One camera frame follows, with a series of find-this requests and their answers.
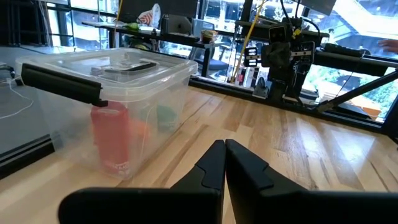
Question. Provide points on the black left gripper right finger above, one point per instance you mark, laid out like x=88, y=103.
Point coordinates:
x=311, y=208

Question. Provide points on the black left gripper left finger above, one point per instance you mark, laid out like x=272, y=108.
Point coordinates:
x=140, y=205

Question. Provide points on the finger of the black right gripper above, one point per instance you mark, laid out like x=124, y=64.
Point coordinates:
x=270, y=55
x=283, y=54

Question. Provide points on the clear plastic storage box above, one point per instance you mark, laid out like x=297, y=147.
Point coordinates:
x=77, y=133

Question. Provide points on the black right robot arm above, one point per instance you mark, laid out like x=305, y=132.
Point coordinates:
x=292, y=84

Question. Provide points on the orange bandage roll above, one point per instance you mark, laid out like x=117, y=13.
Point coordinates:
x=140, y=130

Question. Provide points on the black side table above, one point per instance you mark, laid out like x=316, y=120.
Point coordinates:
x=357, y=57

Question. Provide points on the black metal beam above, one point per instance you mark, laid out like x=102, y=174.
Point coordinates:
x=357, y=90

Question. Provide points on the person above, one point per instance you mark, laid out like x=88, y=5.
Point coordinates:
x=390, y=45

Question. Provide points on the dark computer monitor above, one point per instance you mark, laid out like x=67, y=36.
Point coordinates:
x=161, y=7

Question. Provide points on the white printed bag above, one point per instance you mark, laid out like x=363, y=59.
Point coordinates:
x=150, y=17

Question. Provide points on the small green object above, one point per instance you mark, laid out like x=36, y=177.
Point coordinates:
x=132, y=26

